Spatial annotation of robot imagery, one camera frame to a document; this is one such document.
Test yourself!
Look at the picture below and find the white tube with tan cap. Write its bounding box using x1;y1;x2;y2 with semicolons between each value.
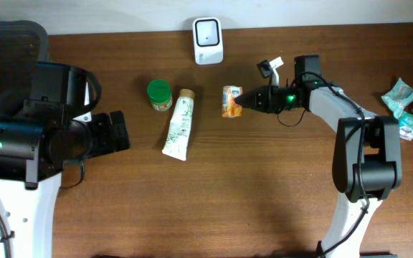
162;89;195;161

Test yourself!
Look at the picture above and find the green lidded jar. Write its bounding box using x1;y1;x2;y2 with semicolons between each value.
147;80;173;111

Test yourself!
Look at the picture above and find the teal tissue packet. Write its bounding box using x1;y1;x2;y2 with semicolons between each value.
398;111;413;141

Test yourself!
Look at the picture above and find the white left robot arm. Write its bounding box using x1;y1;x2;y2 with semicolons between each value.
0;62;130;257

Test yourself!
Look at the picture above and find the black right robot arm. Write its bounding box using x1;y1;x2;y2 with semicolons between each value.
234;54;402;257

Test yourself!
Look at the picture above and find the white barcode scanner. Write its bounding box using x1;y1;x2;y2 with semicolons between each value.
192;17;224;65

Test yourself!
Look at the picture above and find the dark grey plastic basket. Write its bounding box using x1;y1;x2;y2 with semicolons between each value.
0;20;50;116

